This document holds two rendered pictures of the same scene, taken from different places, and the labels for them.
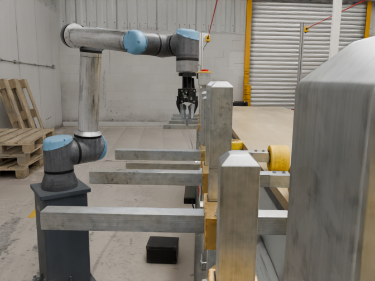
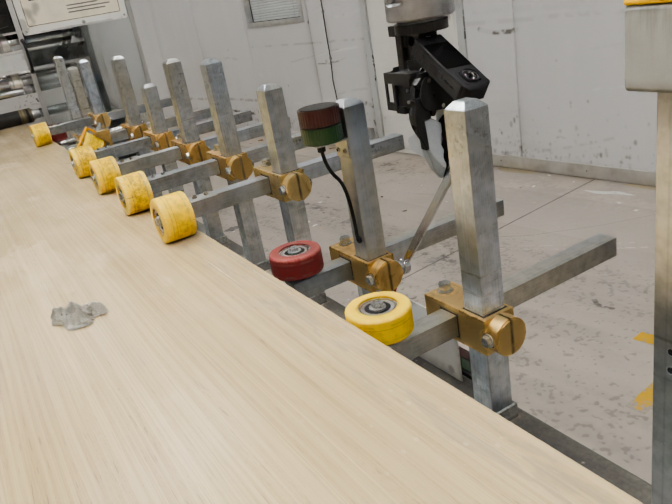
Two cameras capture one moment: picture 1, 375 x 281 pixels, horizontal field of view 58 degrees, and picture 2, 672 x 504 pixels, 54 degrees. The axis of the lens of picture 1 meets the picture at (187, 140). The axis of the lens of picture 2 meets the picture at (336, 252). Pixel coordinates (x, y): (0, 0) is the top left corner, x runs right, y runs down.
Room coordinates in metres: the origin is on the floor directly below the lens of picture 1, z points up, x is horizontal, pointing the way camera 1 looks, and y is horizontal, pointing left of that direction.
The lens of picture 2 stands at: (2.11, -0.59, 1.27)
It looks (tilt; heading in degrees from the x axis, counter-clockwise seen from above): 22 degrees down; 151
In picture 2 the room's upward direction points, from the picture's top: 10 degrees counter-clockwise
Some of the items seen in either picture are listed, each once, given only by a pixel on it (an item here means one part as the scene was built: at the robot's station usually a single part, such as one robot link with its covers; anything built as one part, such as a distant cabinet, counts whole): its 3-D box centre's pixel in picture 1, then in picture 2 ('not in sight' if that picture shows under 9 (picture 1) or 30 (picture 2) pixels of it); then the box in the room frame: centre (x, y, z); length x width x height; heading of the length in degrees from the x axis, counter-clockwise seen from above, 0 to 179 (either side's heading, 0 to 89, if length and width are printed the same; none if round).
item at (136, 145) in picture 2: not in sight; (170, 135); (0.27, -0.01, 0.95); 0.50 x 0.04 x 0.04; 89
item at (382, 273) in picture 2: not in sight; (364, 265); (1.29, -0.08, 0.85); 0.14 x 0.06 x 0.05; 179
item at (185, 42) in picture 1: (187, 45); not in sight; (1.40, 0.01, 1.31); 0.10 x 0.09 x 0.12; 48
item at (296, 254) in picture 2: not in sight; (300, 281); (1.27, -0.18, 0.85); 0.08 x 0.08 x 0.11
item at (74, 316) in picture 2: not in sight; (76, 308); (1.19, -0.49, 0.91); 0.09 x 0.07 x 0.02; 23
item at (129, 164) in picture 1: (183, 167); (402, 245); (1.27, 0.02, 0.84); 0.43 x 0.03 x 0.04; 89
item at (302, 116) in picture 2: not in sight; (319, 115); (1.31, -0.12, 1.10); 0.06 x 0.06 x 0.02
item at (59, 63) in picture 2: not in sight; (75, 113); (-0.94, -0.01, 0.94); 0.04 x 0.04 x 0.48; 89
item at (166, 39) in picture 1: (165, 45); not in sight; (1.47, 0.10, 1.32); 0.12 x 0.12 x 0.09; 48
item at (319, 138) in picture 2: not in sight; (322, 132); (1.31, -0.12, 1.08); 0.06 x 0.06 x 0.02
